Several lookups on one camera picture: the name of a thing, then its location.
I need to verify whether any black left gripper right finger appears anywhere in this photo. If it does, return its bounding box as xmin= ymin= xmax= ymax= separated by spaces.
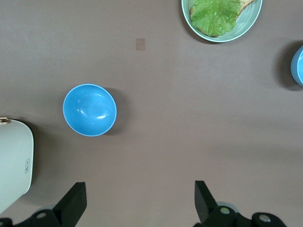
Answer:
xmin=193 ymin=180 xmax=287 ymax=227

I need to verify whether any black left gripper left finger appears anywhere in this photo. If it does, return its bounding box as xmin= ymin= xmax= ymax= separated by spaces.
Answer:
xmin=0 ymin=182 xmax=87 ymax=227

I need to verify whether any blue bowl at right edge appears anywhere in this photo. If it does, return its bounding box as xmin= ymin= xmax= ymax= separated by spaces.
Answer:
xmin=291 ymin=45 xmax=303 ymax=87

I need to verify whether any white appliance with gold clasp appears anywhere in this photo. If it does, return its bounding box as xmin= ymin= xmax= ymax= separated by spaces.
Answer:
xmin=0 ymin=116 xmax=35 ymax=215

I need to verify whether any pale green plate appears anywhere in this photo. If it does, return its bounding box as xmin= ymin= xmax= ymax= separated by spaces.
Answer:
xmin=181 ymin=0 xmax=263 ymax=44

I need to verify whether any green lettuce leaf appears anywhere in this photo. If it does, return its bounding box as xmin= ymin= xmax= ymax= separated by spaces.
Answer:
xmin=190 ymin=0 xmax=242 ymax=37

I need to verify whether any toasted bread slice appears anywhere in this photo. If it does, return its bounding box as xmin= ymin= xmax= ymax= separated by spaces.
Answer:
xmin=189 ymin=0 xmax=257 ymax=38

